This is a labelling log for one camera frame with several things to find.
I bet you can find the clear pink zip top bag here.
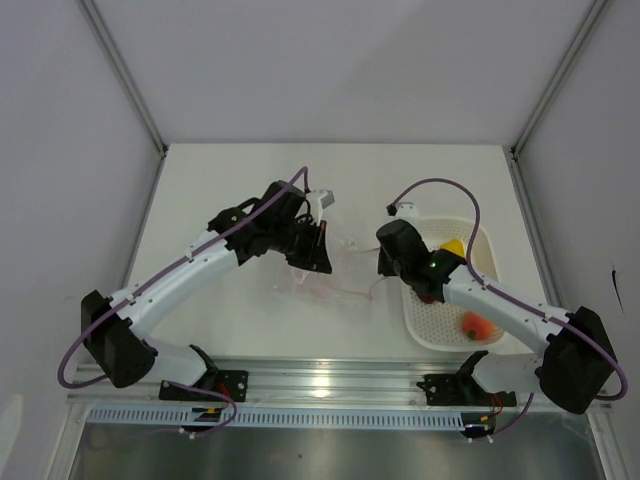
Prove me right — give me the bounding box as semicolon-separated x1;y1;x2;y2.
273;235;385;305

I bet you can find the left aluminium frame post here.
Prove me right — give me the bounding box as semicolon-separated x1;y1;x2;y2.
76;0;168;156

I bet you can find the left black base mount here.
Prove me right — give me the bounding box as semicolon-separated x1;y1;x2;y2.
158;370;249;403

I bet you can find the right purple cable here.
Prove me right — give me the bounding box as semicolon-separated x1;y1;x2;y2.
389;178;630;444

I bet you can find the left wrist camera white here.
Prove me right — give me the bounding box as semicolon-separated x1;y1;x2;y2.
306;189;335;224

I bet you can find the yellow toy pear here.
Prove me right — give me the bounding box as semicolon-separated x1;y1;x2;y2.
440;238;466;258

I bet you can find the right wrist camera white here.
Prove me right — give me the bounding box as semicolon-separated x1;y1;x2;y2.
386;202;422;223

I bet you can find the aluminium mounting rail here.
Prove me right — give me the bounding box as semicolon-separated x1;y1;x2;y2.
67;357;611;412

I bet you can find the white slotted cable duct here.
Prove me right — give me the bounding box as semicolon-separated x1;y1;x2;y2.
87;404;465;431

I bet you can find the red orange toy peach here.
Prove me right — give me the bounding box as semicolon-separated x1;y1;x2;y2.
461;312;497;341

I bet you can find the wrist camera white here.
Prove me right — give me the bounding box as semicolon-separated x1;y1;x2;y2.
306;189;335;224
386;202;422;223

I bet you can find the aluminium frame post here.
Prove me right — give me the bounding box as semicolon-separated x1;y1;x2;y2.
509;0;613;162
76;0;168;156

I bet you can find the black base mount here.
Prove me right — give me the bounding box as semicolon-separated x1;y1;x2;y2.
416;373;517;407
158;370;249;403

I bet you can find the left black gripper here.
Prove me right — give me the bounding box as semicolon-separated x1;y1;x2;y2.
270;216;331;274

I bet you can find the white perforated plastic basket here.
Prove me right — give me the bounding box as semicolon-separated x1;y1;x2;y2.
400;216;509;353

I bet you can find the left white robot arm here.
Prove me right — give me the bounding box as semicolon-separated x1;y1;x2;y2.
81;181;334;400

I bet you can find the right aluminium frame post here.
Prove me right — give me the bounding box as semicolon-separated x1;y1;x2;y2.
509;0;613;162

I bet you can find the dark red toy apple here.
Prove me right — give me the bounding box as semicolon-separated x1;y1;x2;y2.
418;295;437;304

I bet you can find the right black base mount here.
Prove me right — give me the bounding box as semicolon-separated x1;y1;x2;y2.
416;373;517;407

